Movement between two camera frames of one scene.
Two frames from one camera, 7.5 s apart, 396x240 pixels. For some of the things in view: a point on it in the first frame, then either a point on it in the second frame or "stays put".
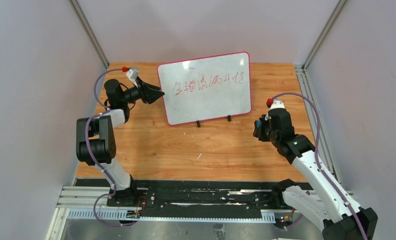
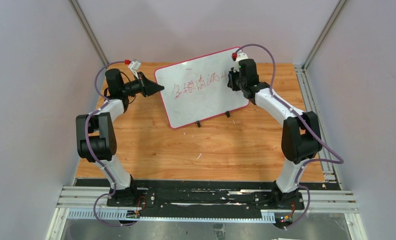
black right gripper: x=262 y=127 → x=233 y=81
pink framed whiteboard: x=205 y=88 stays put
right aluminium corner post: x=338 y=9 stays put
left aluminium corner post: x=89 y=31 stays put
